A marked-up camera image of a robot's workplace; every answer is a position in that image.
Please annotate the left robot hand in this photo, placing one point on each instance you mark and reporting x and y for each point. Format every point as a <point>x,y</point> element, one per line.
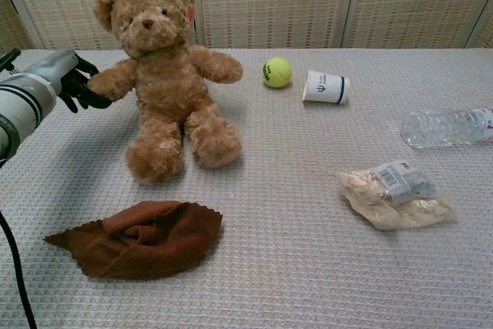
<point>71,78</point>

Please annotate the brown teddy bear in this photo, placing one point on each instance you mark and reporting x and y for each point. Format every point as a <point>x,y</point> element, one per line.
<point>169,78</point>

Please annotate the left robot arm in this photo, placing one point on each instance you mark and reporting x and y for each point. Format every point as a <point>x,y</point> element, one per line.
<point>19,109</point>

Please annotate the brown cloth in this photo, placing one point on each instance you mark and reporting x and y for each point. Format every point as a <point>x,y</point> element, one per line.
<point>142,240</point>

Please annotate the yellow tennis ball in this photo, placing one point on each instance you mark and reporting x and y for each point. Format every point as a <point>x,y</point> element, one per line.
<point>277,71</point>

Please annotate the bamboo folding screen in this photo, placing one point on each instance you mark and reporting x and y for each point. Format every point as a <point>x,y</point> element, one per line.
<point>269,3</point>

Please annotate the white woven tablecloth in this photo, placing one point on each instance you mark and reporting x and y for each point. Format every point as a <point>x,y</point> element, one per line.
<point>269,198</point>

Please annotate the white paper cup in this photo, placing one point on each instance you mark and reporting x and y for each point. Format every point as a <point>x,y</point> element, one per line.
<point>325,87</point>

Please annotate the clear bag of snacks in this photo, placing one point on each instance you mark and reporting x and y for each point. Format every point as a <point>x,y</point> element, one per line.
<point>398,196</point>

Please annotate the clear plastic water bottle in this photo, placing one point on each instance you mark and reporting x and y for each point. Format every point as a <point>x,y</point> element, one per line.
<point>448,127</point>

